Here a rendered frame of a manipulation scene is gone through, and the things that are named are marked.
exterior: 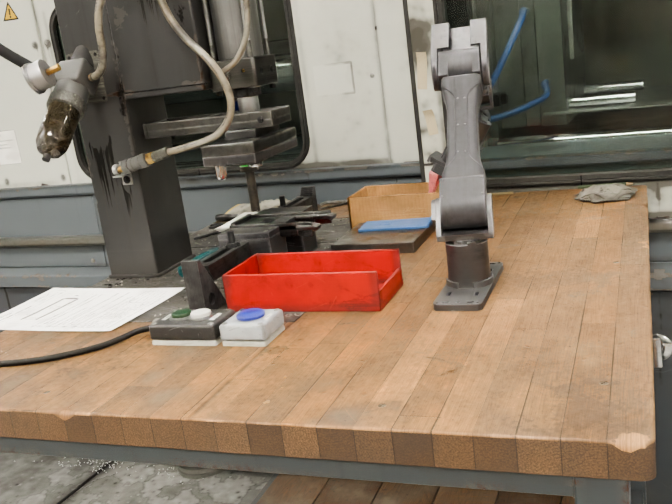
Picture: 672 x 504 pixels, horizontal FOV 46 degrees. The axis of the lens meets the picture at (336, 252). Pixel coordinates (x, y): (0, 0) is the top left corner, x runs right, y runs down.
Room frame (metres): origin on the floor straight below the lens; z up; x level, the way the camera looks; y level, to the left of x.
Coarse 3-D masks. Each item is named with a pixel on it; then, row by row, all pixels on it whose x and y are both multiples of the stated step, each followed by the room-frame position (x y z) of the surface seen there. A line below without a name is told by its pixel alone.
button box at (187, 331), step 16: (160, 320) 1.09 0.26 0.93; (176, 320) 1.07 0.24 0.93; (192, 320) 1.06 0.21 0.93; (208, 320) 1.06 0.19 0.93; (224, 320) 1.06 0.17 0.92; (128, 336) 1.11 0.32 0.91; (160, 336) 1.07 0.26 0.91; (176, 336) 1.06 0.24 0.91; (192, 336) 1.05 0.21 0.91; (208, 336) 1.04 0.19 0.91; (64, 352) 1.07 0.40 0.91; (80, 352) 1.07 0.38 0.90
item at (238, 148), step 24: (240, 96) 1.41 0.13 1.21; (168, 120) 1.53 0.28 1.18; (192, 120) 1.43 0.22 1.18; (216, 120) 1.41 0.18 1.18; (240, 120) 1.40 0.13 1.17; (264, 120) 1.38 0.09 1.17; (288, 120) 1.43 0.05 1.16; (216, 144) 1.35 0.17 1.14; (240, 144) 1.33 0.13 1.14; (264, 144) 1.36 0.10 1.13; (288, 144) 1.44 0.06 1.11; (216, 168) 1.37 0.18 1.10
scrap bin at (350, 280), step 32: (256, 256) 1.28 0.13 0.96; (288, 256) 1.26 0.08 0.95; (320, 256) 1.24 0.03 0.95; (352, 256) 1.22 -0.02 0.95; (384, 256) 1.20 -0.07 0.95; (224, 288) 1.18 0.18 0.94; (256, 288) 1.16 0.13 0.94; (288, 288) 1.14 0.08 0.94; (320, 288) 1.12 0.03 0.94; (352, 288) 1.10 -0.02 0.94; (384, 288) 1.11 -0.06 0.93
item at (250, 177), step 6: (240, 168) 1.71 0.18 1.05; (246, 168) 1.70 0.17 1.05; (252, 168) 1.70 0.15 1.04; (246, 174) 1.71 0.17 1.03; (252, 174) 1.71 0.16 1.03; (246, 180) 1.72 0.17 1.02; (252, 180) 1.71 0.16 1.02; (252, 186) 1.71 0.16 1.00; (252, 192) 1.71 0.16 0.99; (252, 198) 1.71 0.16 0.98; (258, 198) 1.72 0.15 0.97; (252, 204) 1.71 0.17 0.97; (258, 204) 1.72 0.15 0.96; (252, 210) 1.71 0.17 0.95; (258, 210) 1.71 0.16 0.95
